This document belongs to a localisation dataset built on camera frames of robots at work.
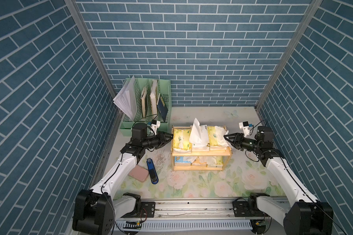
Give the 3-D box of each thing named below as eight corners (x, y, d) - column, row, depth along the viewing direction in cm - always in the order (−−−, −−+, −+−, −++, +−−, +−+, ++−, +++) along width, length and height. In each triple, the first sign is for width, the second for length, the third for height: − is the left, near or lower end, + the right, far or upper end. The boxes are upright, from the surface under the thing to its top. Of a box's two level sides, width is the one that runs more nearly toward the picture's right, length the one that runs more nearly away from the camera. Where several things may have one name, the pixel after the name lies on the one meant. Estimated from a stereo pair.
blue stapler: (153, 185, 83) (152, 183, 80) (146, 162, 93) (145, 159, 90) (160, 182, 84) (159, 180, 82) (153, 159, 94) (152, 157, 91)
